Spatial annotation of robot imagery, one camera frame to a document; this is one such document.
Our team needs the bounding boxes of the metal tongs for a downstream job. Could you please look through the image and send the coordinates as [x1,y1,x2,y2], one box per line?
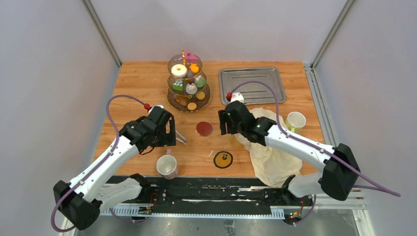
[168,115,188,145]

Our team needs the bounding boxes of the pink mug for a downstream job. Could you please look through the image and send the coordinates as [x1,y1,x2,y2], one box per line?
[156,149,179,180]

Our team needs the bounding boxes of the orange macaron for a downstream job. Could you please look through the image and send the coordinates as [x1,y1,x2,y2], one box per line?
[196,92,206,100]
[187,102,197,111]

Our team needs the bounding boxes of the orange macaron top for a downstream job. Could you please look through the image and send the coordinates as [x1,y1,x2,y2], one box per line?
[187,102,197,111]

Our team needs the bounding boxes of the metal baking tray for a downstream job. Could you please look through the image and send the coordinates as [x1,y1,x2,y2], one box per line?
[218,66,287,105]

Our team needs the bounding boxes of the white cupcake with cherry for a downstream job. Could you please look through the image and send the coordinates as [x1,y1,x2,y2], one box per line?
[185,82,198,95]

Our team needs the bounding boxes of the green cupcake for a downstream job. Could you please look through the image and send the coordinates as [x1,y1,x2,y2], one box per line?
[194,75,206,88]

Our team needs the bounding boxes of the three-tier glass cake stand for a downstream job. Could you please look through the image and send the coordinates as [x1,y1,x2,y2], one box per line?
[167,50,211,113]

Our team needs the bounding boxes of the brown croissant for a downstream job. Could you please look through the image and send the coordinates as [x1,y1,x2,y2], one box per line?
[175,96,188,106]

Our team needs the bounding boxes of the green cake slice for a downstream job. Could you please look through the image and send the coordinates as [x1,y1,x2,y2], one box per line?
[173,79,183,91]

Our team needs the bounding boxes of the orange pastry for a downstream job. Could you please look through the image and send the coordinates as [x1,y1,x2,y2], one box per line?
[189,63,200,74]

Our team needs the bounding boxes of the green mug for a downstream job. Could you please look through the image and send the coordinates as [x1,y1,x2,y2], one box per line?
[285,112,306,133]

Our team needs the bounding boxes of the white ring donut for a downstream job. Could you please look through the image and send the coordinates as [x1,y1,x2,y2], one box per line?
[171,64,188,78]

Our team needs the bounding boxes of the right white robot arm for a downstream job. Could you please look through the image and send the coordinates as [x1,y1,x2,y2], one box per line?
[218,101,360,205]

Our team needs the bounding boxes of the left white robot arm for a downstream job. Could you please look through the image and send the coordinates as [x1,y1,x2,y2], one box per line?
[53,106,177,230]

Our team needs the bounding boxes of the red round coaster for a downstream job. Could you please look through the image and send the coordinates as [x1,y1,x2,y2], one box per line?
[196,121,213,137]

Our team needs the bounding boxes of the yellow smiley coaster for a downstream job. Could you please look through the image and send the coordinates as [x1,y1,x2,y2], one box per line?
[213,151,233,169]

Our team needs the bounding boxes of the cream cloth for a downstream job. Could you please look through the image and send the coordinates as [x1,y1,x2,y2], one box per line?
[234,107,303,189]

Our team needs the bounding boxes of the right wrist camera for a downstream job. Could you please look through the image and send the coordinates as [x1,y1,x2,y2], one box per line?
[230,92,244,103]

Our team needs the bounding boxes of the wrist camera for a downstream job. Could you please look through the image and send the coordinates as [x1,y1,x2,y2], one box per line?
[230,92,244,103]
[149,104,164,112]

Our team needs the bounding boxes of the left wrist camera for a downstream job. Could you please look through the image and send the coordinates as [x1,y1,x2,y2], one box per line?
[149,104,164,112]

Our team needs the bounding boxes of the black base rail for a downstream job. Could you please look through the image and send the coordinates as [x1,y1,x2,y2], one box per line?
[126,177,313,217]

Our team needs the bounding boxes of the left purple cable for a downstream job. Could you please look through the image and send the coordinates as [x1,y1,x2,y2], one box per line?
[50,94,152,234]

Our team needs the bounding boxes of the purple cable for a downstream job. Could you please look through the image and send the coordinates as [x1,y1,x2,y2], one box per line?
[226,81,401,226]
[50,94,152,234]

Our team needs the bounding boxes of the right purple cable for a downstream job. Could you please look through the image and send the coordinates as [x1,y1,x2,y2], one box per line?
[226,81,401,226]

